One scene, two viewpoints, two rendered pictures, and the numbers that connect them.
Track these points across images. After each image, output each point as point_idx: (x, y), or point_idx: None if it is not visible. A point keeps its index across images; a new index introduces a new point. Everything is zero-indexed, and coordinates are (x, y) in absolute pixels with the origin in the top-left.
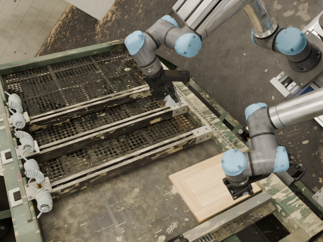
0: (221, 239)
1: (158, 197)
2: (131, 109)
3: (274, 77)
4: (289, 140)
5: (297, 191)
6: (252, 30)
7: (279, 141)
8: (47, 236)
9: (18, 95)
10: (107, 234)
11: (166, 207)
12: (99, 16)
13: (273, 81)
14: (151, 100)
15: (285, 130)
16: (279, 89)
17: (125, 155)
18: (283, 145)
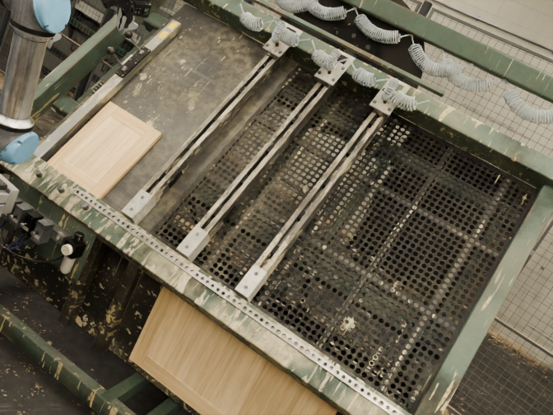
0: (85, 99)
1: (163, 110)
2: (270, 220)
3: (11, 189)
4: (4, 398)
5: (2, 336)
6: (34, 123)
7: (26, 400)
8: (246, 38)
9: (460, 164)
10: (195, 60)
11: (151, 104)
12: None
13: (12, 187)
14: (252, 256)
15: (10, 414)
16: (3, 178)
17: (229, 141)
18: (17, 394)
